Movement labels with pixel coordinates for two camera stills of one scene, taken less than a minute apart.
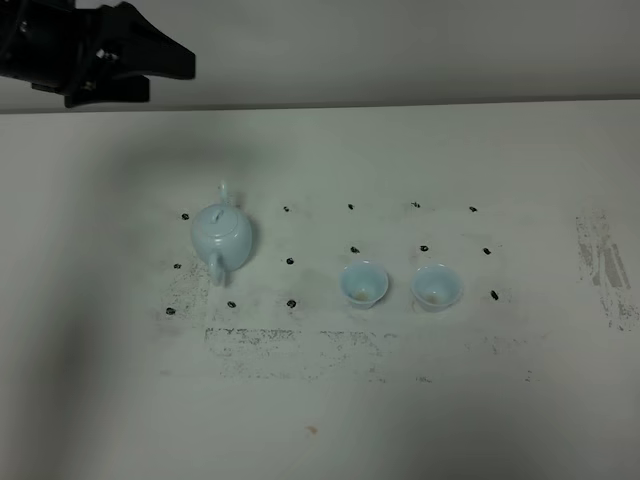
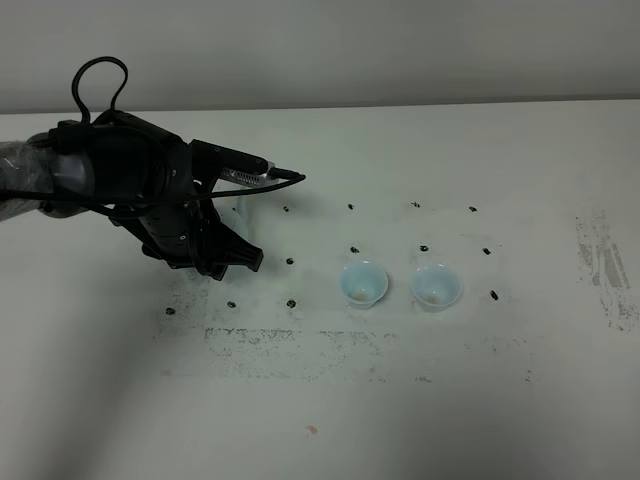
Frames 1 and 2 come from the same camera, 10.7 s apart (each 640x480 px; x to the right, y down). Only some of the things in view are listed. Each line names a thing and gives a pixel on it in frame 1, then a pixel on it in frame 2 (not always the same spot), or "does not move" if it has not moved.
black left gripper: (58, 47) to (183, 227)
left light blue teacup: (364, 283) does not move
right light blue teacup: (436, 288) does not move
